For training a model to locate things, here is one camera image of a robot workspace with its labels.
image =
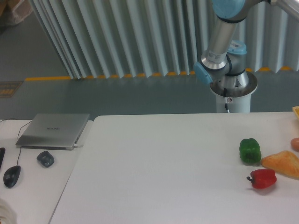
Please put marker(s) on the black keyboard edge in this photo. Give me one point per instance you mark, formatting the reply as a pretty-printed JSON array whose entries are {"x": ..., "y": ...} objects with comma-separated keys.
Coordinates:
[{"x": 2, "y": 154}]

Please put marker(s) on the yellow floor tape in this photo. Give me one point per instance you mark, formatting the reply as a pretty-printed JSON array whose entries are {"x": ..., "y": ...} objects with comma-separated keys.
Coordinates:
[{"x": 284, "y": 68}]

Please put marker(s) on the orange floor sign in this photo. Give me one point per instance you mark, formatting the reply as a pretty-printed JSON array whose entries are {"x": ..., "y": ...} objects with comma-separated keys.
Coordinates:
[{"x": 8, "y": 88}]

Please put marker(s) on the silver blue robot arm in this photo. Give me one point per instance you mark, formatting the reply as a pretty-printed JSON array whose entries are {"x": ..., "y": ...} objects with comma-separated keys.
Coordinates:
[{"x": 224, "y": 42}]

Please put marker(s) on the dark grey earbuds case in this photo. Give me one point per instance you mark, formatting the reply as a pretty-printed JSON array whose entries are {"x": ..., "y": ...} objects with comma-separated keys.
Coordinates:
[{"x": 45, "y": 159}]

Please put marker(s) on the white corrugated partition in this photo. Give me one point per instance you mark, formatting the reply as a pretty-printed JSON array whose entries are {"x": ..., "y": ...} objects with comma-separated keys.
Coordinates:
[{"x": 146, "y": 37}]

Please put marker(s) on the red bell pepper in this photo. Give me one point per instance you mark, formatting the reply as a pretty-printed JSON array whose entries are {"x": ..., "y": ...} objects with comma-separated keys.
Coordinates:
[{"x": 262, "y": 178}]

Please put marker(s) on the black computer mouse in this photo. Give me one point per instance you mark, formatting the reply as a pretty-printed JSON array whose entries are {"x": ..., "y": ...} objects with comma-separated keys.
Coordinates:
[{"x": 11, "y": 176}]

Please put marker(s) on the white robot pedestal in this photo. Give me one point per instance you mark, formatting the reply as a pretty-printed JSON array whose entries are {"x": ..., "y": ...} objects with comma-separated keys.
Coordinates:
[{"x": 233, "y": 93}]

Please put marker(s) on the pink round fruit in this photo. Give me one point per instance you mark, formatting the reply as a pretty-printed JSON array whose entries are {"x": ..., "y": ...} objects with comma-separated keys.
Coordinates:
[{"x": 295, "y": 144}]

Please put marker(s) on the silver closed laptop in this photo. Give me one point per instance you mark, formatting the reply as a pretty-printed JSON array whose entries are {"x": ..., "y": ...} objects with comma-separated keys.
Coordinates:
[{"x": 53, "y": 131}]

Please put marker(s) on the orange croissant bread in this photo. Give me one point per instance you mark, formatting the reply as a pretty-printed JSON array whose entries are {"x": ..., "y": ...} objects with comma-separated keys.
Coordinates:
[{"x": 285, "y": 163}]

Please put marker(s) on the green bell pepper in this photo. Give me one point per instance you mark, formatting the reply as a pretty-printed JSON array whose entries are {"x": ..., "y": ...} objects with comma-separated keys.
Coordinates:
[{"x": 249, "y": 151}]

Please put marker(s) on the brown cardboard box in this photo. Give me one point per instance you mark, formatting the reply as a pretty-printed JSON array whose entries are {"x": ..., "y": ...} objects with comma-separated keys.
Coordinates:
[{"x": 13, "y": 12}]

